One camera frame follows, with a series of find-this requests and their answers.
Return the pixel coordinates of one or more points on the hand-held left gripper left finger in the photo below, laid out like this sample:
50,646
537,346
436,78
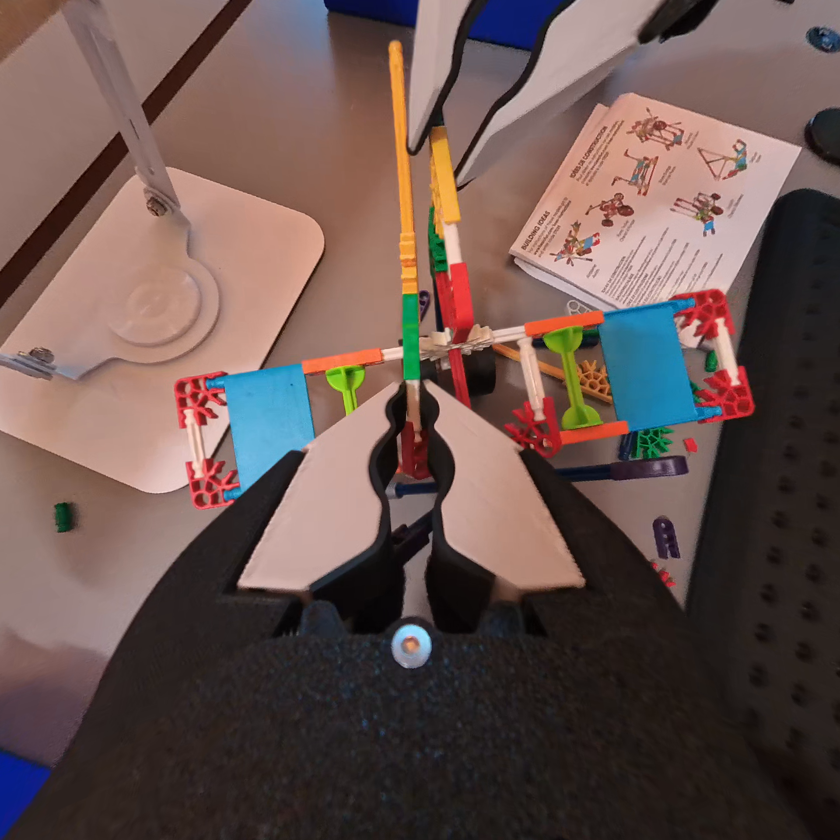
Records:
315,518

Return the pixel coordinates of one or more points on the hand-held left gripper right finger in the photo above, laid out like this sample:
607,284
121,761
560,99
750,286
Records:
505,518

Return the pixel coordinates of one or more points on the white instruction booklet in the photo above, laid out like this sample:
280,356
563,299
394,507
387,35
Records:
689,216

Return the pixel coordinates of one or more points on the purple clip connector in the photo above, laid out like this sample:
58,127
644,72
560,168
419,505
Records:
665,541
423,305

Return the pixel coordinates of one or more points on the green fan connector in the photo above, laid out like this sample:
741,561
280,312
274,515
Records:
653,443

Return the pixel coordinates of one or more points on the white stand with wooden board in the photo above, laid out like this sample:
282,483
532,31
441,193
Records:
249,262

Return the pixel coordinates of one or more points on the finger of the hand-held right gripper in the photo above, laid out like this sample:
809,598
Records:
433,59
577,52

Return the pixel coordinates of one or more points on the blue bin with square tag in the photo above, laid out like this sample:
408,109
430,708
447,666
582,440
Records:
16,800

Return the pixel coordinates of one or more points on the colourful toy rod airplane model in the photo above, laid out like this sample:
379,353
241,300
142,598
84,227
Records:
656,367

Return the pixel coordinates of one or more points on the black oval object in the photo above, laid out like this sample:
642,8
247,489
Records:
825,134

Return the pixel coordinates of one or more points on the red fan connector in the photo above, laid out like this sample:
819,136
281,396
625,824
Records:
664,576

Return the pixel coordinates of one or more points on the blue plastic bin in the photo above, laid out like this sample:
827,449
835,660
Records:
505,26

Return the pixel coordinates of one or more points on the black perforated armrest pad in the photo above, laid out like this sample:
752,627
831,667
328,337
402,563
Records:
774,525

